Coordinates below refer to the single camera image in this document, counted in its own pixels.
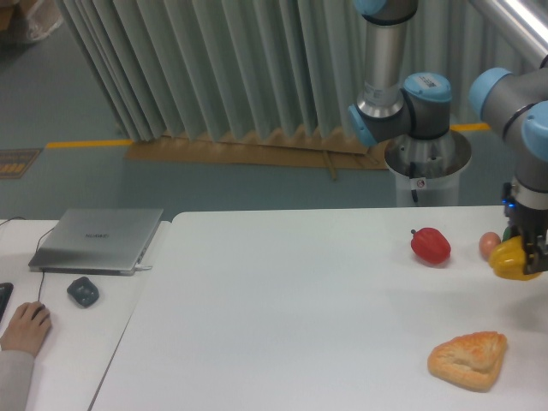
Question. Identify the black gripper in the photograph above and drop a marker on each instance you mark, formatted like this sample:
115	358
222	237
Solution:
526	211

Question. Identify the yellow bell pepper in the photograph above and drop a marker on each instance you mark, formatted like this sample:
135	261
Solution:
508	261

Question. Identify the black computer mouse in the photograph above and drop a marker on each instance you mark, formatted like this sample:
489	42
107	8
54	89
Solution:
41	313

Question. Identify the grey sleeved forearm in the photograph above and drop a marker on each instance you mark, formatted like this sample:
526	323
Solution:
16	378

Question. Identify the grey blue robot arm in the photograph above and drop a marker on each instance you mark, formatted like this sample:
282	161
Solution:
417	109

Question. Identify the green bell pepper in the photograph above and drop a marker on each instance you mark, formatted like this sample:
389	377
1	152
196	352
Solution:
507	234

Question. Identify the red bell pepper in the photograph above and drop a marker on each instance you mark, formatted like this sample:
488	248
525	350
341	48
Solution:
430	245

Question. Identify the person's hand on mouse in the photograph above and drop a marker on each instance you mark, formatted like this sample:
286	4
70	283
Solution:
23	333

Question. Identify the brown egg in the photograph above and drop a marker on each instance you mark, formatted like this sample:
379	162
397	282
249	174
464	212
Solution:
487	243

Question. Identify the golden pastry turnover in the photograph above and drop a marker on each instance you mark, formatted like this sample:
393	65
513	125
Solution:
472	361

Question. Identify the brown cardboard sheet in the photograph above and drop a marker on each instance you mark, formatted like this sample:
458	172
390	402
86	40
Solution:
336	152

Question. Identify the pale green pleated curtain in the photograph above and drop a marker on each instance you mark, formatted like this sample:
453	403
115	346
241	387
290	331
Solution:
194	67

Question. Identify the silver closed laptop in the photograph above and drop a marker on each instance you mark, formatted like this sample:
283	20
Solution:
98	241

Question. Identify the dark grey round device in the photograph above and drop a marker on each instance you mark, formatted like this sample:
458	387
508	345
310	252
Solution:
84	292

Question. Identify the black keyboard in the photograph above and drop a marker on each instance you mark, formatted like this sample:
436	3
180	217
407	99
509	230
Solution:
6	290

